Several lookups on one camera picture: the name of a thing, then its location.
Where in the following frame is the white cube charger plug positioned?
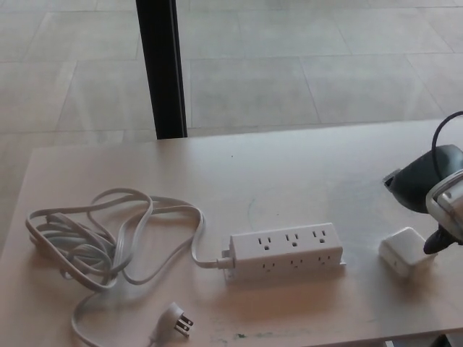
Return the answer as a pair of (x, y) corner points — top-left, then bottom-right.
(378, 226), (433, 280)

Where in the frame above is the black vertical post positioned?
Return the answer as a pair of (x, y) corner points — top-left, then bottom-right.
(135, 0), (189, 140)

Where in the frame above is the white flat power cord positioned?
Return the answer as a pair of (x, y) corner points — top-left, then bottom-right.
(24, 187), (232, 347)

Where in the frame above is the white six-outlet power strip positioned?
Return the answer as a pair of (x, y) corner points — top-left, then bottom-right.
(216, 222), (348, 285)

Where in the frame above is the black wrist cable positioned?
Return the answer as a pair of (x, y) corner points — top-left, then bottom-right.
(430, 111), (463, 184)

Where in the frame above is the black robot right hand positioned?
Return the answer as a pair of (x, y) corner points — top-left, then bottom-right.
(383, 143), (463, 256)

